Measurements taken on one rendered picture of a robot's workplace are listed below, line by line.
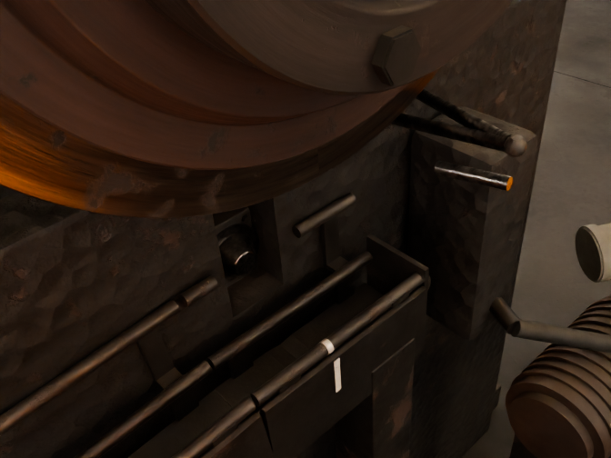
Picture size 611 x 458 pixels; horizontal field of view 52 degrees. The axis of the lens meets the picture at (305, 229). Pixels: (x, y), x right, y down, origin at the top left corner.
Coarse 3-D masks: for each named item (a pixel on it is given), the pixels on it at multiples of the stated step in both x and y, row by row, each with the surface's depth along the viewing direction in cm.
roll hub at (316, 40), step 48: (192, 0) 20; (240, 0) 21; (288, 0) 23; (336, 0) 24; (384, 0) 27; (432, 0) 28; (480, 0) 31; (240, 48) 22; (288, 48) 24; (336, 48) 25; (432, 48) 30
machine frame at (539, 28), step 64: (448, 64) 63; (512, 64) 71; (0, 192) 43; (320, 192) 58; (384, 192) 65; (0, 256) 39; (64, 256) 42; (128, 256) 46; (192, 256) 50; (320, 256) 62; (0, 320) 41; (64, 320) 45; (128, 320) 49; (192, 320) 54; (256, 320) 60; (0, 384) 43; (128, 384) 52; (448, 384) 100; (0, 448) 46; (64, 448) 50; (128, 448) 55; (320, 448) 80; (448, 448) 113
